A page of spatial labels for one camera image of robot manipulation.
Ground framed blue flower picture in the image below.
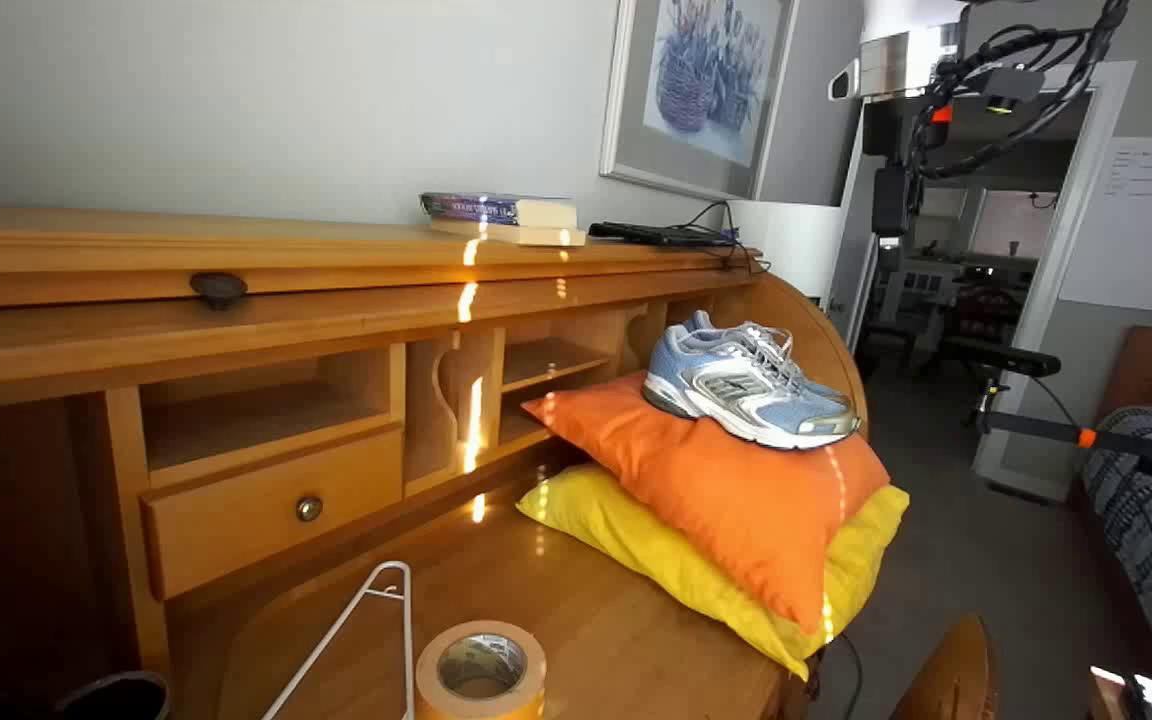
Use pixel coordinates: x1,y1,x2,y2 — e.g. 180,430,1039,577
599,0,808,203

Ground yellow pillow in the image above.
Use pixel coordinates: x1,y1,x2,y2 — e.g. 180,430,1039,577
514,458,912,685

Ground white orange device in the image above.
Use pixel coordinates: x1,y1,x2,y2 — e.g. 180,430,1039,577
1088,658,1152,720

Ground black camera boom orange joints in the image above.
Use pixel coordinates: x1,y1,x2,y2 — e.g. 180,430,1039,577
941,330,1152,504

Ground black roll-top handle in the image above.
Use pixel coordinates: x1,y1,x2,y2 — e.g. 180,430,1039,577
188,268,251,313

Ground wooden chair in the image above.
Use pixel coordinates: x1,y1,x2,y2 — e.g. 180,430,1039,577
893,613,1001,720

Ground white wire hanger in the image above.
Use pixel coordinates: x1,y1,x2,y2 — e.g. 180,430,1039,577
260,556,416,720

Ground pale thin book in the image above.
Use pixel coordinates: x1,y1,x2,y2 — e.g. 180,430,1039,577
427,214,594,250

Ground wooden desk drawer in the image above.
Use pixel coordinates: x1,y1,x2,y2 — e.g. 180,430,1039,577
135,422,410,600

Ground wooden roll-top desk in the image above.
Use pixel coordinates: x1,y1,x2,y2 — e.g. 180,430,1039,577
0,198,874,720

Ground dark cluttered workbench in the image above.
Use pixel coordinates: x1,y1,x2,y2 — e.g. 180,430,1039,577
874,250,1050,379

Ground blue white running shoe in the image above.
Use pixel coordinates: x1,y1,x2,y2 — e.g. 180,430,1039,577
678,308,799,361
635,316,865,455

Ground orange pillow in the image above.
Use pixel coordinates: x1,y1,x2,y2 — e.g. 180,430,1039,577
518,371,898,635

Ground tan tape roll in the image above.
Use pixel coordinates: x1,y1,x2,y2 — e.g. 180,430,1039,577
413,617,554,720

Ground whiteboard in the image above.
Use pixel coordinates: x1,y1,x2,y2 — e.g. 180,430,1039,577
1061,131,1152,324

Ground white door frame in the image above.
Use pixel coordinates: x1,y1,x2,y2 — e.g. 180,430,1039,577
973,57,1139,504

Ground black round container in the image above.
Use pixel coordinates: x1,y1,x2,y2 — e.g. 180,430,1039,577
47,669,177,720

